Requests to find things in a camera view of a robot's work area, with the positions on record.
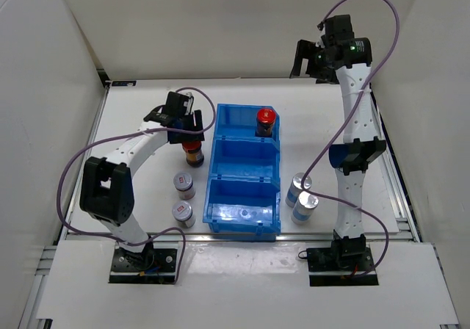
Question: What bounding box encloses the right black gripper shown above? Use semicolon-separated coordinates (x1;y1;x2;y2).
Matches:
289;40;337;84

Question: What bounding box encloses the red-lid sauce jar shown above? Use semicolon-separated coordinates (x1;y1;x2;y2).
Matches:
256;107;277;137
182;141;204;167

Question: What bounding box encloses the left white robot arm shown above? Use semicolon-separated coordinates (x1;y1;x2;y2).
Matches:
79;110;204;270

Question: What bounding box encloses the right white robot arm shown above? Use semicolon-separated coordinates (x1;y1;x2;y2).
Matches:
290;38;386;270

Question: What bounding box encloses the far blue storage bin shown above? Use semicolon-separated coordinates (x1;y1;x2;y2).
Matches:
214;104;281;145

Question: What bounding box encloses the blue storage bin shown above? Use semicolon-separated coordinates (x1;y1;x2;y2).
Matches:
209;138;281;184
203;176;281;241
214;104;281;145

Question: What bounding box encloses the middle blue storage bin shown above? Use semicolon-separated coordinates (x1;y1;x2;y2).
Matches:
209;138;281;184

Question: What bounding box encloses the left far silver-lid jar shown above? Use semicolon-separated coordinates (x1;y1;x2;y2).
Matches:
173;172;195;200

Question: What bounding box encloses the silver-lid jar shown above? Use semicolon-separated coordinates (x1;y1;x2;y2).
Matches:
172;200;195;228
173;172;195;200

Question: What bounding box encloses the left blue corner label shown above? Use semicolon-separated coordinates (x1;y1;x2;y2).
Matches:
111;81;137;87

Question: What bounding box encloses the left near silver-lid jar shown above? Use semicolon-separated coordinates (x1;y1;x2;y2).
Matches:
172;200;195;228

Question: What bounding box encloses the near blue storage bin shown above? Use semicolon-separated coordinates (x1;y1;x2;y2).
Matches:
203;176;281;241

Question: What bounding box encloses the right far silver-lid bottle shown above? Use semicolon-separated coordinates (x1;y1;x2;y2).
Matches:
285;173;304;208

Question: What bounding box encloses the silver-lid bottle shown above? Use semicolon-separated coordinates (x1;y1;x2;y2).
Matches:
285;173;304;208
291;191;319;225

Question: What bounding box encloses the right near silver-lid bottle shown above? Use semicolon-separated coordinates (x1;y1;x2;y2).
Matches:
291;191;319;225

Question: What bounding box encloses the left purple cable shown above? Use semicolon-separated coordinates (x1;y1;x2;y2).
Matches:
56;87;217;284

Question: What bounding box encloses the purple cable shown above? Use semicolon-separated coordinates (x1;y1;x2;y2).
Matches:
300;0;401;278
56;87;217;284

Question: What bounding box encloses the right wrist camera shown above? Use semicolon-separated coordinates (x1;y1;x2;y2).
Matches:
318;15;355;44

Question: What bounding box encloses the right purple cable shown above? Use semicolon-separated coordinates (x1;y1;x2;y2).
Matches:
300;0;401;278

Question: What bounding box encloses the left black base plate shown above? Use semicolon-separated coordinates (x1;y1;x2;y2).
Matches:
108;244;178;285

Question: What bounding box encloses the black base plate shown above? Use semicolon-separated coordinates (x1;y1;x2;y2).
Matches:
108;244;178;285
305;247;379;287

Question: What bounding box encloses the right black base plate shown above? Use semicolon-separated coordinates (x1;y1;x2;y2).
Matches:
305;247;379;287

